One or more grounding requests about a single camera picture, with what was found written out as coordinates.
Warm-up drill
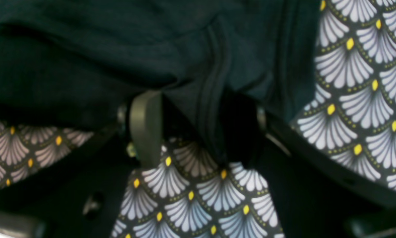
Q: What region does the dark navy T-shirt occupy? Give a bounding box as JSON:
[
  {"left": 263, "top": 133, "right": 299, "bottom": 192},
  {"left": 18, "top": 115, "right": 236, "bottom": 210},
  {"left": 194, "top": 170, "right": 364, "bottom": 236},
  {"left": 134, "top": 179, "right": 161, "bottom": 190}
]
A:
[{"left": 0, "top": 0, "right": 321, "bottom": 163}]

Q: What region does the fan-patterned tablecloth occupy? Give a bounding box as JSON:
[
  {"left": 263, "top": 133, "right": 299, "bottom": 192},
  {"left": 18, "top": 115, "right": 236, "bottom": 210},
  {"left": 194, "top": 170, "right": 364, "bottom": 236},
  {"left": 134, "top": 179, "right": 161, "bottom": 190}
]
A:
[{"left": 0, "top": 0, "right": 396, "bottom": 238}]

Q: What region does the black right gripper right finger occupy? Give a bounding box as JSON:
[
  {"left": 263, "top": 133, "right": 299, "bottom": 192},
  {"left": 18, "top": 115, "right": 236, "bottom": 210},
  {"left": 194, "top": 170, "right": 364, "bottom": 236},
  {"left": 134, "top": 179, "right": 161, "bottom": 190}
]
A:
[{"left": 224, "top": 96, "right": 396, "bottom": 238}]

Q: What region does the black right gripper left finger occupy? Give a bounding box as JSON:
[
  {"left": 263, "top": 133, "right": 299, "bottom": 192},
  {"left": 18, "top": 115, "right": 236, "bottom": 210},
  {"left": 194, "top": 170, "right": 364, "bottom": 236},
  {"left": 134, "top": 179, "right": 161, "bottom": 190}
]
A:
[{"left": 0, "top": 91, "right": 163, "bottom": 238}]

